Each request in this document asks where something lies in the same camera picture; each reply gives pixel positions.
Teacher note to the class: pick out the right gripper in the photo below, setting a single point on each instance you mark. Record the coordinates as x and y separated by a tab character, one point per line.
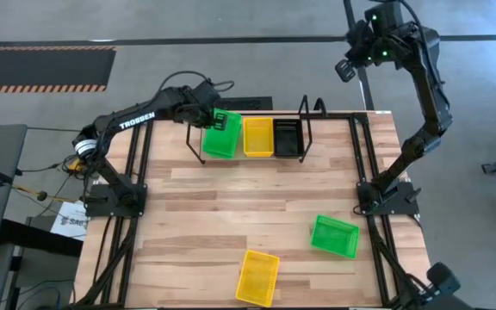
381	49

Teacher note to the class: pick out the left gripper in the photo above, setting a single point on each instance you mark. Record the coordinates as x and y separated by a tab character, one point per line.
192	107

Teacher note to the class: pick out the green slotted plastic basket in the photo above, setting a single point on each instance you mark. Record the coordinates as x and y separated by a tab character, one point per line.
226	144
335	237

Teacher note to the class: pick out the yellow slotted plastic basket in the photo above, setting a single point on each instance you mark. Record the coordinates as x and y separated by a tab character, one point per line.
258	138
257	279

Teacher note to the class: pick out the black slotted plastic basket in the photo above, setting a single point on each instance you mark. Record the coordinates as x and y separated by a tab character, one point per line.
288	140

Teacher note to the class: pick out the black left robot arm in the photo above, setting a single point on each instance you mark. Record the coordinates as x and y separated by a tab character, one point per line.
136	120

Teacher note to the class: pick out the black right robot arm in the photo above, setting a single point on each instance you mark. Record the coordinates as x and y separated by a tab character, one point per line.
429	99

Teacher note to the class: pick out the black perforated panel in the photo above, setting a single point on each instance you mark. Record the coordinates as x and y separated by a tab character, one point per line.
252	103

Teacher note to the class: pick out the black arched clamp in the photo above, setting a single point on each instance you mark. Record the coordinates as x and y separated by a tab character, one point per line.
320	103

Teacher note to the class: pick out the white printed paper sheet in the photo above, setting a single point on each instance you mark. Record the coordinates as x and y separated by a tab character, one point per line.
69	221

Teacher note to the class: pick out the black hazard-striped floor mat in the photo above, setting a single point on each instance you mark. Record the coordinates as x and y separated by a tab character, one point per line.
37	69

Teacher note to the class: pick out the black crossbar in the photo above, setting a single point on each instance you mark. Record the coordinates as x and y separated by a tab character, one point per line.
37	239

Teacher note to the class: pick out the dark rounded object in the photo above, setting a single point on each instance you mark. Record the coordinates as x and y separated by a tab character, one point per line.
444	279

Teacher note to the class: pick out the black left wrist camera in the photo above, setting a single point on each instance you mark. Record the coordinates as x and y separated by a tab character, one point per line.
212	92

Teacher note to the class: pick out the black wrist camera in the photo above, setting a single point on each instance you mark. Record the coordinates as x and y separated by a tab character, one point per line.
386	17
212	92

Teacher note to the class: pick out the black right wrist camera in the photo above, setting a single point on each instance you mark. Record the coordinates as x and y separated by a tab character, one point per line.
386	17

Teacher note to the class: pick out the black aluminium rig frame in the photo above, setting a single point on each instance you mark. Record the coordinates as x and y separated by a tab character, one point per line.
338	115

